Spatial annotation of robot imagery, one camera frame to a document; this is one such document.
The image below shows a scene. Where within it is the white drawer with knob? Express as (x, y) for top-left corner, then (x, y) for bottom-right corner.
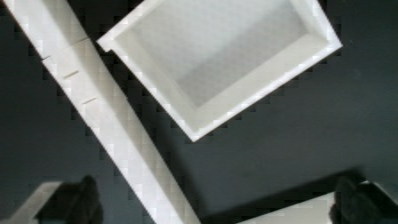
(97, 0), (341, 140)

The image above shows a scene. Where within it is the white left rail bar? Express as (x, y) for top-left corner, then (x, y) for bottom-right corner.
(0, 182), (60, 224)

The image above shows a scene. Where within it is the white right rail bar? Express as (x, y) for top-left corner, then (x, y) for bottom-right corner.
(238, 193), (334, 224)

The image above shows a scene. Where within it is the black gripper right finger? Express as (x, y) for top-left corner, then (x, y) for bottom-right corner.
(328, 177), (398, 224)

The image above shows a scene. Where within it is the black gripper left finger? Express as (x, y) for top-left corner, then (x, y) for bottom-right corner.
(35, 176), (103, 224)

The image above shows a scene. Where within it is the white front rail bar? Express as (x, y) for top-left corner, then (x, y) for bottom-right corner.
(1, 0), (200, 224)

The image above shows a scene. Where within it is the white rail bar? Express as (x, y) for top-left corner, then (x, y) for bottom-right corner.
(0, 182), (60, 224)
(1, 0), (200, 224)
(238, 193), (334, 224)

